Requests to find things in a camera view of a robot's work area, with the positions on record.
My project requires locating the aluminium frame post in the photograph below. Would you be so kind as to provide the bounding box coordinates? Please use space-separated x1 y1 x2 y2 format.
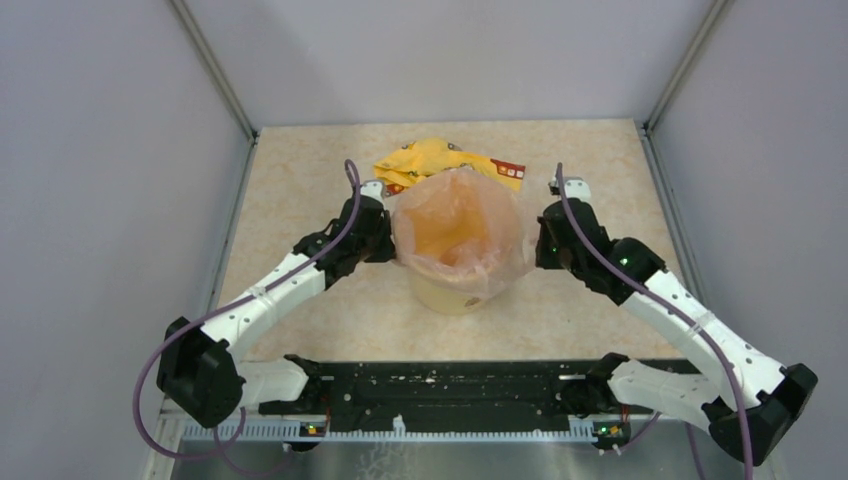
167 0 258 144
643 0 735 136

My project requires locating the translucent pink plastic bag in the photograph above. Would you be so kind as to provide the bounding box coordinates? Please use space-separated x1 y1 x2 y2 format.
391 168 538 299

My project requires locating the yellow trash bin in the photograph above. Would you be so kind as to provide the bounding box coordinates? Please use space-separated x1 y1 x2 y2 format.
407 271 499 316

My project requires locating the grey cable duct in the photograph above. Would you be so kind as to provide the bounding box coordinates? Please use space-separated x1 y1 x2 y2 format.
183 417 598 444

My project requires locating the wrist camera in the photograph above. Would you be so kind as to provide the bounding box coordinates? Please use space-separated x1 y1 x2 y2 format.
359 179 390 202
548 177 591 203

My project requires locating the right aluminium frame post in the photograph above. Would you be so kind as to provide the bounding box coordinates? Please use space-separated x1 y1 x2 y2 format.
643 0 735 136

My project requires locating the yellow printed wrapper bag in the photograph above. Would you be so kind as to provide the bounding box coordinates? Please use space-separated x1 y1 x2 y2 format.
373 137 526 195

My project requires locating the left aluminium frame post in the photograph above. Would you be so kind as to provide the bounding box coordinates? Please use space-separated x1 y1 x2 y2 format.
167 0 258 144

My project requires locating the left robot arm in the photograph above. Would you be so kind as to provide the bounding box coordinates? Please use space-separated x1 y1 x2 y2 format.
156 182 395 428

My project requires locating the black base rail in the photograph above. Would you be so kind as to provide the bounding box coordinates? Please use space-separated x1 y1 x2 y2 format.
258 360 650 434

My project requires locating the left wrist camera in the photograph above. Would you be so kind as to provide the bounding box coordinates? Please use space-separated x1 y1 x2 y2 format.
359 179 390 202

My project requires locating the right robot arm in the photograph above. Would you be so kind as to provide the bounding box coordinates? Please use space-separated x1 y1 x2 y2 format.
536 198 818 466

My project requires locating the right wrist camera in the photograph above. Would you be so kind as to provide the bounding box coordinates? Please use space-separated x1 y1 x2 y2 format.
548 177 591 203

